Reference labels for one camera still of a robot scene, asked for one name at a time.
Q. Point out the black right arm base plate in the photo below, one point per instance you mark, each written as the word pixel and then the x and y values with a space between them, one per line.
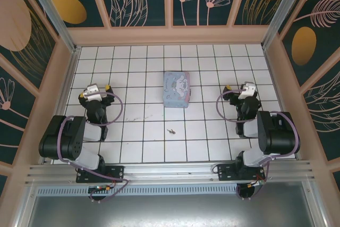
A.
pixel 225 172

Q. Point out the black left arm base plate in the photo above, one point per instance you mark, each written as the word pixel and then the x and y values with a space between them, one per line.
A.
pixel 117 173

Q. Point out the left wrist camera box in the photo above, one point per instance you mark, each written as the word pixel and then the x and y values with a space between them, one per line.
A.
pixel 91 92

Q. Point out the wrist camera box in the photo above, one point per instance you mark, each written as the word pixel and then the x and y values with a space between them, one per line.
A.
pixel 247 91
pixel 91 92

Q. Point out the aluminium frame post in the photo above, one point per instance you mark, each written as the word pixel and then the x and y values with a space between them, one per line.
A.
pixel 281 11
pixel 52 11

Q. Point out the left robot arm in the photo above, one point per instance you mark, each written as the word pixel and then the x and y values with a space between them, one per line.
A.
pixel 66 136

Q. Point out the light blue cartoon tin box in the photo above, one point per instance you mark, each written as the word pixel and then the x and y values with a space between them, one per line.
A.
pixel 176 90

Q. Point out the grey metal sheet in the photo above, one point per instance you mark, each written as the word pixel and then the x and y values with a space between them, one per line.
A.
pixel 170 211

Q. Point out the small metal key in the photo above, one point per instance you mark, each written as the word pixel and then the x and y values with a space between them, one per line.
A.
pixel 171 131

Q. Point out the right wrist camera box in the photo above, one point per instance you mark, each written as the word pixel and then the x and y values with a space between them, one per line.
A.
pixel 247 91

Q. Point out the aluminium side rail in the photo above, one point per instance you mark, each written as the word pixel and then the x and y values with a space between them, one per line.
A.
pixel 271 74
pixel 69 74

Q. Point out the aluminium mounting rail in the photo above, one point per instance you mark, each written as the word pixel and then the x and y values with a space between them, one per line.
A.
pixel 170 169

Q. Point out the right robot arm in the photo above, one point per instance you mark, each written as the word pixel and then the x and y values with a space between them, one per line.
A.
pixel 279 134

